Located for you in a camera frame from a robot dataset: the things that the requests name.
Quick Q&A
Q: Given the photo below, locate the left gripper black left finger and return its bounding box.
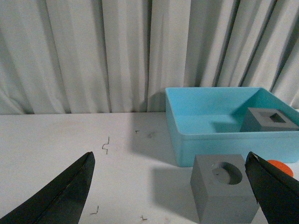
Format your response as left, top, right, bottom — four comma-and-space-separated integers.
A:
0, 152, 95, 224

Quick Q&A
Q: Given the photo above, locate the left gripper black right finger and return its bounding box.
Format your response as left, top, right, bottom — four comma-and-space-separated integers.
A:
245, 152, 299, 224

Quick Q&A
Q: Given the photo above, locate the orange cylinder with white digits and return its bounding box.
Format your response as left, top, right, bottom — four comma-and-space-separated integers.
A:
268, 160, 294, 177

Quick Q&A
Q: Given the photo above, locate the gray cube with round hole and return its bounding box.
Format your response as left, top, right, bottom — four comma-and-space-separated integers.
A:
190, 154, 259, 224

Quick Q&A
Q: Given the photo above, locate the gray cube with square hole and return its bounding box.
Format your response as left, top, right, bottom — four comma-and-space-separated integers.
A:
240, 107, 299, 132

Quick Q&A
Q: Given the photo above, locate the light blue plastic box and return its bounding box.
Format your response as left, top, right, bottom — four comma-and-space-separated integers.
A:
165, 87, 299, 167

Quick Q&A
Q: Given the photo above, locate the white pleated curtain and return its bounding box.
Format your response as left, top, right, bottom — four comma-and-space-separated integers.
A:
0, 0, 299, 115

